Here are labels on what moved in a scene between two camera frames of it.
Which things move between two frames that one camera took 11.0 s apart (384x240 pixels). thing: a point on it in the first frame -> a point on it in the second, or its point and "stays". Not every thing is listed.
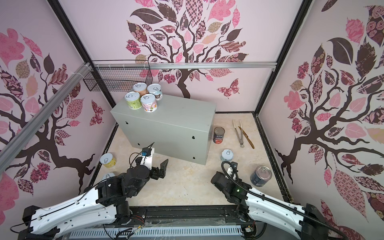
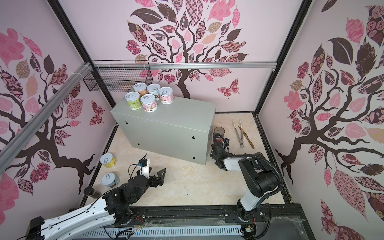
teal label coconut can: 155,88 stays
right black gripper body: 221,174 -> 214,156
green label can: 133,100 stays
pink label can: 148,102 stays
